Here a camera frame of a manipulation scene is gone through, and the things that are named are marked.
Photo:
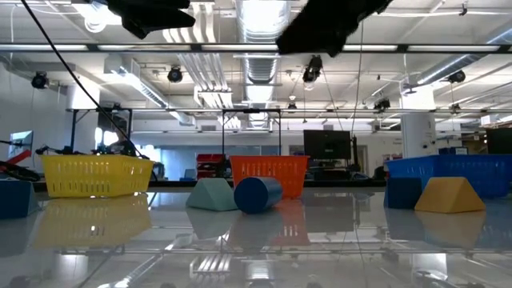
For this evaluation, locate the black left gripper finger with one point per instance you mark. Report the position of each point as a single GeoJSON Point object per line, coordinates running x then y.
{"type": "Point", "coordinates": [152, 22]}

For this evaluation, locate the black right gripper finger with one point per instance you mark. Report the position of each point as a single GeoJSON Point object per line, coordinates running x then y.
{"type": "Point", "coordinates": [312, 38]}

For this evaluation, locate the blue cylinder block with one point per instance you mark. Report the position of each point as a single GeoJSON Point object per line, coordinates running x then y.
{"type": "Point", "coordinates": [256, 195]}

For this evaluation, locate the dark blue cube block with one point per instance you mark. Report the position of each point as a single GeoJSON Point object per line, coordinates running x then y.
{"type": "Point", "coordinates": [402, 194]}

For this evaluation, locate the teal prism block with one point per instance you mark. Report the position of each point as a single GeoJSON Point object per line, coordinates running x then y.
{"type": "Point", "coordinates": [212, 196]}

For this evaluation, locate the yellow prism block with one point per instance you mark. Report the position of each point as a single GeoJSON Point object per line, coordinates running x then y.
{"type": "Point", "coordinates": [450, 198]}

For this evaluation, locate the blue prism block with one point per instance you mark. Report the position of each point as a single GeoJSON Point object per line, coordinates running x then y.
{"type": "Point", "coordinates": [16, 200]}

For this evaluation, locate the black ceiling spotlight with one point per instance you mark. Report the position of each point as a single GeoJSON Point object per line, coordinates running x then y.
{"type": "Point", "coordinates": [313, 69]}
{"type": "Point", "coordinates": [174, 74]}
{"type": "Point", "coordinates": [382, 104]}
{"type": "Point", "coordinates": [39, 80]}
{"type": "Point", "coordinates": [457, 76]}

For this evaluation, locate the black computer monitor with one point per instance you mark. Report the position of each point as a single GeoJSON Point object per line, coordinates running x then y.
{"type": "Point", "coordinates": [327, 145]}
{"type": "Point", "coordinates": [500, 141]}

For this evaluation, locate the orange plastic basket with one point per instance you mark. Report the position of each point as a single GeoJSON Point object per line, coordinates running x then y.
{"type": "Point", "coordinates": [280, 172]}

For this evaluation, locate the white room column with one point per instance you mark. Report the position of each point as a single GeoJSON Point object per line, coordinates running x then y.
{"type": "Point", "coordinates": [418, 132]}

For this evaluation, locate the red storage bins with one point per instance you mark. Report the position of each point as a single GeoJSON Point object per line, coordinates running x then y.
{"type": "Point", "coordinates": [210, 162]}

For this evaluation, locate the yellow plastic basket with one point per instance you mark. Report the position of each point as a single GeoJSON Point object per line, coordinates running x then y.
{"type": "Point", "coordinates": [96, 176]}

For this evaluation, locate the blue background bin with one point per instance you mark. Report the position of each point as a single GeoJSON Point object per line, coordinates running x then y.
{"type": "Point", "coordinates": [448, 151]}

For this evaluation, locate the bright background screen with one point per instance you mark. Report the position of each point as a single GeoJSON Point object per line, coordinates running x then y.
{"type": "Point", "coordinates": [20, 142]}

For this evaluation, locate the red and black background machine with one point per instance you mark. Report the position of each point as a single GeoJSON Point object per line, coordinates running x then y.
{"type": "Point", "coordinates": [18, 158]}

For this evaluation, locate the blue plastic basket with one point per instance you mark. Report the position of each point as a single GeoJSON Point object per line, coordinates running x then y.
{"type": "Point", "coordinates": [472, 172]}

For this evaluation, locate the silver ceiling ventilation duct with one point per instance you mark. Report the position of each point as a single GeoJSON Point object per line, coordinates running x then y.
{"type": "Point", "coordinates": [260, 68]}

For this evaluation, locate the overhead frame rail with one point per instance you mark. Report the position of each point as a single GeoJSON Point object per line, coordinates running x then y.
{"type": "Point", "coordinates": [402, 48]}

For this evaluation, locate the black metal frame stand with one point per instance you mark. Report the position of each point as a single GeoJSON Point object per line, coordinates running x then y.
{"type": "Point", "coordinates": [251, 110]}
{"type": "Point", "coordinates": [106, 109]}

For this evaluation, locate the black table edge frame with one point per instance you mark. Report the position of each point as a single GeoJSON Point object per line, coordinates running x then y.
{"type": "Point", "coordinates": [180, 183]}

